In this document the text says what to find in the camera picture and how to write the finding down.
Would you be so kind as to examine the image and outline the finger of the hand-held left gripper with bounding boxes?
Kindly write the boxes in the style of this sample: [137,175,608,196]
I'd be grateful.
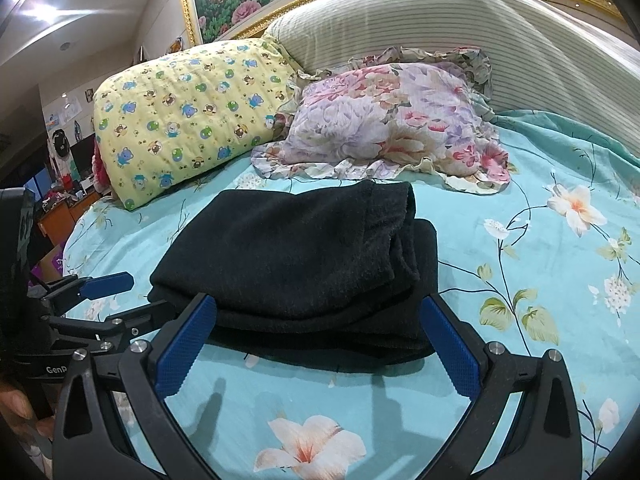
[47,299,177,357]
[40,271,135,314]

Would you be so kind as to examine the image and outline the person's left hand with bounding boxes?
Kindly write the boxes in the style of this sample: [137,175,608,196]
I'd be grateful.
[0,377,57,443]

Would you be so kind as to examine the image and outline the wooden desk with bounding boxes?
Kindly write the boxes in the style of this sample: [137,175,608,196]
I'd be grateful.
[37,189,102,247]

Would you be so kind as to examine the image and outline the black television screen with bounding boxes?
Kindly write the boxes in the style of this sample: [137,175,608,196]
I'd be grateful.
[70,134,97,182]

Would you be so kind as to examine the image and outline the pink floral ruffled pillow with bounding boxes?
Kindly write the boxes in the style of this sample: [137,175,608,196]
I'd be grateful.
[250,46,512,196]

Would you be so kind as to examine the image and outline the yellow bear-print pillow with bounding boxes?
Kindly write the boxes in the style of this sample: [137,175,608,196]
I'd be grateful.
[93,37,302,211]

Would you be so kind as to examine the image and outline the striped padded headboard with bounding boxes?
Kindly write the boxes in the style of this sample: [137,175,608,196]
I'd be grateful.
[215,0,640,147]

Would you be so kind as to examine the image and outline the black pants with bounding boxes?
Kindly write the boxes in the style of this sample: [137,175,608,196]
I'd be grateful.
[149,180,440,374]

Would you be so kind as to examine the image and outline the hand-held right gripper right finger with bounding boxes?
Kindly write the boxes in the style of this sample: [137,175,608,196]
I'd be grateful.
[420,292,584,480]

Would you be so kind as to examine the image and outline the red pink cloth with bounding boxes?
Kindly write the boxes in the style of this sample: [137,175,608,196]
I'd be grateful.
[91,136,114,197]

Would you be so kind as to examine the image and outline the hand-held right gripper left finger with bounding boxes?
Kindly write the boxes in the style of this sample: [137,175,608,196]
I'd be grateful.
[52,292,226,480]

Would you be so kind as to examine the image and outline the teal floral bedsheet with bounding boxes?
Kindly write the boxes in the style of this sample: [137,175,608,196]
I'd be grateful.
[30,109,640,480]

